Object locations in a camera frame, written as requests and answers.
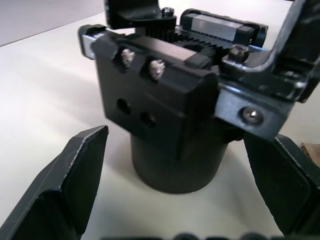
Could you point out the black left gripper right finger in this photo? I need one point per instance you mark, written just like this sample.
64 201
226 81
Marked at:
287 190

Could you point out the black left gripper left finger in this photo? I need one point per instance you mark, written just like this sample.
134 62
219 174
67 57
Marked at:
50 195

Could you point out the brown cardboard piece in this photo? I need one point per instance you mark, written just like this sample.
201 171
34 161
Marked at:
312 151

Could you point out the silver button head screw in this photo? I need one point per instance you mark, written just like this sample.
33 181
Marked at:
252 115

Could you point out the black angled finger piece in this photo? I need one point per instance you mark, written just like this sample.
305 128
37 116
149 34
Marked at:
280 77

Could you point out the black gripper body workpiece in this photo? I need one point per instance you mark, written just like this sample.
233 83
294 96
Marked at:
160 110

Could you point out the dark socket head screw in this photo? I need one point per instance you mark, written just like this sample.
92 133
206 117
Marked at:
238 52
167 11

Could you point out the silver socket screw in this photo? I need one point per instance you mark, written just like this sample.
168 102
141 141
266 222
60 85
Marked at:
156 69
126 57

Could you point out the black curved finger piece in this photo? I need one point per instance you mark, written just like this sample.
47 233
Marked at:
120 15

